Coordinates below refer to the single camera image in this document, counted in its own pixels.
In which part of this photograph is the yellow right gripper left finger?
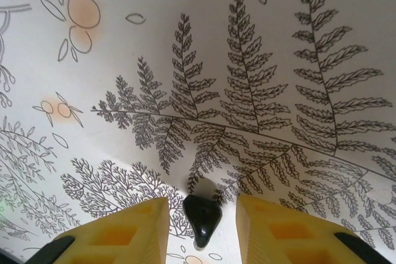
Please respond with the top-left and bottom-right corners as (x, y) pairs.
(26, 197), (170, 264)

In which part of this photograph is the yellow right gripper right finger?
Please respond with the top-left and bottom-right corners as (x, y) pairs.
(235, 195), (394, 264)

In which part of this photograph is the black wireless earbud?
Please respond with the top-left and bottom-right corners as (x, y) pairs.
(182, 179), (223, 251)

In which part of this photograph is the floral printed tablecloth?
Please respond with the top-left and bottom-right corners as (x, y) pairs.
(0, 0), (396, 264)

